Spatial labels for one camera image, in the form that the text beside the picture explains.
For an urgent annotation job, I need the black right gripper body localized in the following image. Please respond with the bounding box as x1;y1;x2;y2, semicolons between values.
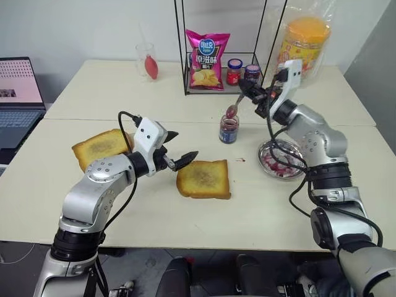
249;85;278;119

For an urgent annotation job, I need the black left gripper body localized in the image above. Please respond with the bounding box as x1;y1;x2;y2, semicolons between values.
153;140;174;173

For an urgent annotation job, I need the metal spoon with jam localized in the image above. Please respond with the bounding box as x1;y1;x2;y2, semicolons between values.
225;92;246;118

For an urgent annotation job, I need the closed blueberry jam jar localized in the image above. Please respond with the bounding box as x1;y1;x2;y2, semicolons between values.
244;64;260;85

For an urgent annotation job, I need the red jam jar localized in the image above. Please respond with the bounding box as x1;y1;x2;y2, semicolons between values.
226;58;243;87

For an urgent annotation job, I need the toasted bread slice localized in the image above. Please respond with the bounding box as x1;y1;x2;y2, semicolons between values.
176;159;232;200
71;128;136;173

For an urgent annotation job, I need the open blueberry jam jar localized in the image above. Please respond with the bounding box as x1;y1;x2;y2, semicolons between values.
218;114;241;145

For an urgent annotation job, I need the jam-smeared metal dish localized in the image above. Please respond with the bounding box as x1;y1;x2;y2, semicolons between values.
257;139;309;180

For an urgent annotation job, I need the pink potato chips bag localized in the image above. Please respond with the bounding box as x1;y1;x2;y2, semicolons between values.
185;28;231;92

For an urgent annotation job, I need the clear plastic bag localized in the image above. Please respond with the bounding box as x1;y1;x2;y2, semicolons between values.
265;0;334;91

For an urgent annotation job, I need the large orange-lidded plastic jar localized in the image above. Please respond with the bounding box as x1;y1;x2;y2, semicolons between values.
276;17;332;85

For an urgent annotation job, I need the red bulb with clear stem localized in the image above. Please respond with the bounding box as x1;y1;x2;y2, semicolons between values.
140;24;160;81

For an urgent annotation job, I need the clear drinking glass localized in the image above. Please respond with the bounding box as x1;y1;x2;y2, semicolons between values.
135;43;161;82

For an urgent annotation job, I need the dark rounded shape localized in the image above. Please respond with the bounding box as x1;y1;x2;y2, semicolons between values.
235;254;270;297
154;256;191;297

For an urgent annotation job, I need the open laptop computer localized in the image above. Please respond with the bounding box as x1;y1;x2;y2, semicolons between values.
0;56;47;165

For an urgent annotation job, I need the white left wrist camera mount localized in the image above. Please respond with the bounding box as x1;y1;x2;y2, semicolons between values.
133;116;168;178

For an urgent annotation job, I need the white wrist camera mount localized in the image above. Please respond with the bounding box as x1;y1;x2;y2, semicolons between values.
133;116;168;178
276;59;304;110

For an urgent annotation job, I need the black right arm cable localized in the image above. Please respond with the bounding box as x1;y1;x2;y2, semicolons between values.
265;69;384;248

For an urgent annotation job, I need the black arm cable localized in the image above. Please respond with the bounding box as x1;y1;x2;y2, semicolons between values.
92;110;140;297
265;69;384;248

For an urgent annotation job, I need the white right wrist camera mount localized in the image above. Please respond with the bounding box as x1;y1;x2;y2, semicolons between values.
276;59;304;110

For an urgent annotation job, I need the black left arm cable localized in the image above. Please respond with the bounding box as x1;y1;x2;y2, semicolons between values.
92;110;140;297

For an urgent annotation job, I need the black wire rack frame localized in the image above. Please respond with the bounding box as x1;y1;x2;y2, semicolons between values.
173;0;289;97

